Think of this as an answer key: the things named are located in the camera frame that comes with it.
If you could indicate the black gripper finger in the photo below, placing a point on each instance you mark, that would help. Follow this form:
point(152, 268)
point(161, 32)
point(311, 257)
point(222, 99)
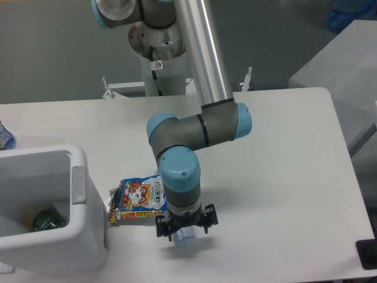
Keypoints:
point(165, 227)
point(207, 218)

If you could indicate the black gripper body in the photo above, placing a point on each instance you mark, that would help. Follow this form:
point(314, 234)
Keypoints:
point(180, 221)

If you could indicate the clear plastic water bottle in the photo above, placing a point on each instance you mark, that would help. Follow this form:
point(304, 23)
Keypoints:
point(184, 235)

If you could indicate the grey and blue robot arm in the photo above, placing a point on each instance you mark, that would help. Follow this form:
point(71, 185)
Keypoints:
point(174, 141)

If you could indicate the white trash can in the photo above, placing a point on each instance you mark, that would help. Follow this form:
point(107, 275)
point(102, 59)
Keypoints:
point(39, 178)

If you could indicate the blue snack bag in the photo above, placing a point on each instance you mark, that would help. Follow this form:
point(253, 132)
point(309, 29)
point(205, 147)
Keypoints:
point(137, 197)

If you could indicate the silver clamp bolt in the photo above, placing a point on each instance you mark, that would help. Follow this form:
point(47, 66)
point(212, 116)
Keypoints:
point(246, 84)

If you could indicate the black device at table edge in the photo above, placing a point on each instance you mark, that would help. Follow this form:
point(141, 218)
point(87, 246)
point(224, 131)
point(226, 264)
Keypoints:
point(367, 253)

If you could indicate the blue labelled bottle at edge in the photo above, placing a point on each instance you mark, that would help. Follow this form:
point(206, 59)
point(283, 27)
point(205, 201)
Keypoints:
point(7, 139)

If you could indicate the grey covered box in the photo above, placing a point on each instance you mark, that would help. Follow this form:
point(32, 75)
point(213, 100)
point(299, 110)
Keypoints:
point(346, 67)

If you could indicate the blue bag in corner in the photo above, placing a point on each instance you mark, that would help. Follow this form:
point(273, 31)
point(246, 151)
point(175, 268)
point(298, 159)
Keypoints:
point(343, 13)

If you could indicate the white pedestal base bracket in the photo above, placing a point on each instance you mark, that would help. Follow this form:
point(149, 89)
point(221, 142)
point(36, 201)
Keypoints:
point(137, 89)

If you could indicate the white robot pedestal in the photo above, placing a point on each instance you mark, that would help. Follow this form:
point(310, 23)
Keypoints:
point(163, 58)

